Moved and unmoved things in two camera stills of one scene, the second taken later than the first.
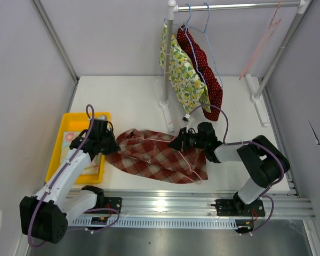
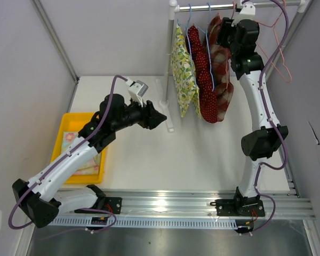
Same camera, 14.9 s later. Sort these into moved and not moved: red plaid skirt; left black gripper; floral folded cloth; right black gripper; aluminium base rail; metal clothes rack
Moved: left black gripper; red plaid skirt; right black gripper
Not moved: metal clothes rack; aluminium base rail; floral folded cloth
